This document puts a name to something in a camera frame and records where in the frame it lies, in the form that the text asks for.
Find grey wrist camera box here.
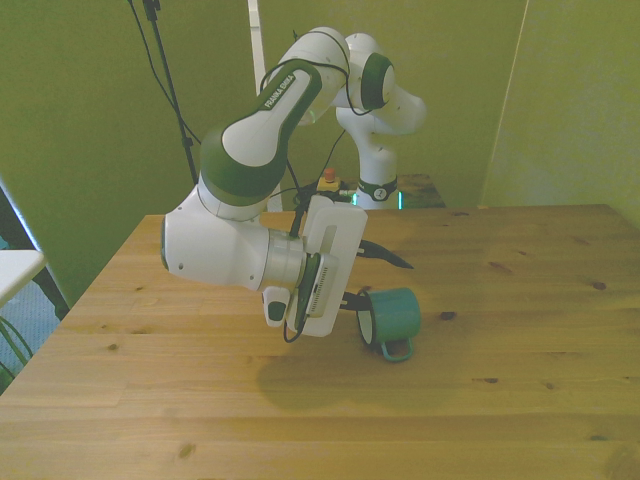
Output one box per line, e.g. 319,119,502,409
293,252,343,321

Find yellow emergency stop button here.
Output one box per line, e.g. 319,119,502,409
316,168,344,194

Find dark metal frame leg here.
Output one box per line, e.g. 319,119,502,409
0,173,72,322

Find teal enamel mug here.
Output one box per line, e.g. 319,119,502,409
357,286,422,364

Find dark wooden base stand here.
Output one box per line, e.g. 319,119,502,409
393,172,447,209

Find white side shelf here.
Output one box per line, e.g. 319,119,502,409
0,248,47,307

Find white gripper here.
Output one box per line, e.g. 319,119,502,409
292,194,416,338

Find green floor cables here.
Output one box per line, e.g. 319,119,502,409
0,314,35,389

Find white vertical post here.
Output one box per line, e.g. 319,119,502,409
246,0,267,97

